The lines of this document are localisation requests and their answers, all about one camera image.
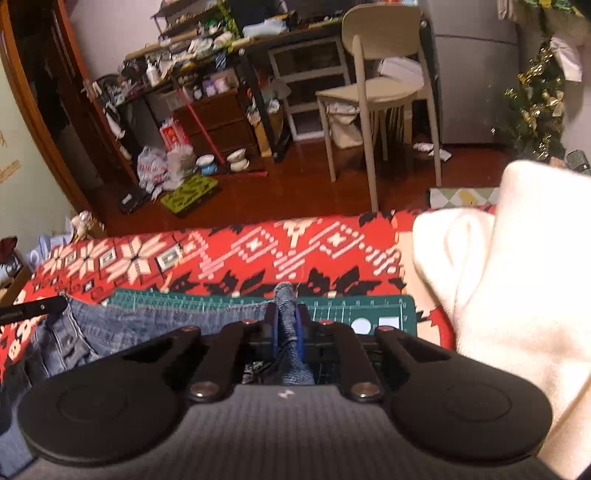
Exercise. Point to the clear plastic bag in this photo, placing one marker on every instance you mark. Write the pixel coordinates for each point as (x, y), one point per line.
(181, 161)

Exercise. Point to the dark patterned box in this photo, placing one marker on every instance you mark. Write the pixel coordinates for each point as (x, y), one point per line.
(579, 161)

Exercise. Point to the beige chair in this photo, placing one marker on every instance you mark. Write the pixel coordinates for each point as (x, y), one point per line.
(383, 87)

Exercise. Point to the blue denim jeans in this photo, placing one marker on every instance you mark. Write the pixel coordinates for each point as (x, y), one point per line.
(138, 323)

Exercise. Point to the brown wooden drawer chest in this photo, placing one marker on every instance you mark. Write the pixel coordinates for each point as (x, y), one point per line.
(217, 124)

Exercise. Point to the white storage cabinet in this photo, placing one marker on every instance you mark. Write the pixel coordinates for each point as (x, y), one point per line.
(308, 76)

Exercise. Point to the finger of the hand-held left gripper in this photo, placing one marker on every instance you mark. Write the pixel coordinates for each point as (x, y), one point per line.
(27, 311)

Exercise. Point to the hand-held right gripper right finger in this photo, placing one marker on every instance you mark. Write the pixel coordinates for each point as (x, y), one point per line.
(302, 334)

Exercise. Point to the brown paper bag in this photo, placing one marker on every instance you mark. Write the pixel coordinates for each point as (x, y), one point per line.
(262, 138)

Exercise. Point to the blue pet bowl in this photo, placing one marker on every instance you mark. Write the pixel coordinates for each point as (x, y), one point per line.
(206, 166)

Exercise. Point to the green cutting mat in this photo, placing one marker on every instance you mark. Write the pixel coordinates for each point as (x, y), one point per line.
(351, 307)

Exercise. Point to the beige curtain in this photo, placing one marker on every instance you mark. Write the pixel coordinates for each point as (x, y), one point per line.
(568, 32)

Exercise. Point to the white crumpled wrapper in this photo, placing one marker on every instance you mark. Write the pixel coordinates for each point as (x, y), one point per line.
(431, 151)

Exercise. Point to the green christmas printed cloth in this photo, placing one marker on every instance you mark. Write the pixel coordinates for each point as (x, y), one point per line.
(558, 5)

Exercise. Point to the cluttered black metal table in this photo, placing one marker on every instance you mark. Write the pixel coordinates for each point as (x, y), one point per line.
(184, 69)

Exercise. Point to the red patterned blanket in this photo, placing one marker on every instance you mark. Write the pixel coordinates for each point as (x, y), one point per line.
(277, 249)

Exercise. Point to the white plastic bag red print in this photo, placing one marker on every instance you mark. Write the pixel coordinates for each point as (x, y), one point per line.
(151, 166)

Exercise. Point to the geometric patterned floor mat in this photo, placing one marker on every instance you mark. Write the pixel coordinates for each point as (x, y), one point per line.
(461, 197)

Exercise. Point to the white pet bowl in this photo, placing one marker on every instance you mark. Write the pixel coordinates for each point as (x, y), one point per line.
(238, 161)

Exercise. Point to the black desk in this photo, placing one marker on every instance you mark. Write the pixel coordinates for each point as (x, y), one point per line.
(295, 28)

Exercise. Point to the tinsel christmas decoration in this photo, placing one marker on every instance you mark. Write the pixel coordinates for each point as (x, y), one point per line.
(535, 106)

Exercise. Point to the small cardboard box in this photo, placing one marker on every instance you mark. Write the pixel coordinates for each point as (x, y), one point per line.
(16, 281)

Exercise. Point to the red broom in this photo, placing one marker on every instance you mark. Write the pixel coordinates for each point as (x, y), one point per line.
(203, 129)

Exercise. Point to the black flat case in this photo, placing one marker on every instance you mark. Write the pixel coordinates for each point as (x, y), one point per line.
(134, 199)

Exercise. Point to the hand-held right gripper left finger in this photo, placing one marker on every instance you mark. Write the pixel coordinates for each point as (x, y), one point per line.
(275, 332)

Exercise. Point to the cream white sweater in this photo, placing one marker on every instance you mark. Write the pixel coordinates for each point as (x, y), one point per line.
(517, 277)

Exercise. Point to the loose white papers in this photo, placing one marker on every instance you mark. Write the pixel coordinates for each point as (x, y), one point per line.
(51, 247)

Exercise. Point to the light blue cloth bundle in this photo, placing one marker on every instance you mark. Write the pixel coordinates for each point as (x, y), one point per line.
(265, 27)

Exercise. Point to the red paper box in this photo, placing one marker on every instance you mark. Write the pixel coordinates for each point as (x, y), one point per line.
(173, 134)

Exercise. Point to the white pump bottle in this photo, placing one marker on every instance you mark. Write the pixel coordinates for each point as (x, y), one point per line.
(153, 74)

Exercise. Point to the canvas tote bag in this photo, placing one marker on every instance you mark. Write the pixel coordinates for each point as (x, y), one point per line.
(344, 129)

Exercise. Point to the black monitor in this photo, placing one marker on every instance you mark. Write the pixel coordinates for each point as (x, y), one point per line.
(318, 11)

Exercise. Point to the grey refrigerator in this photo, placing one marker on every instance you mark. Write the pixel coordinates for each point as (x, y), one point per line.
(475, 83)

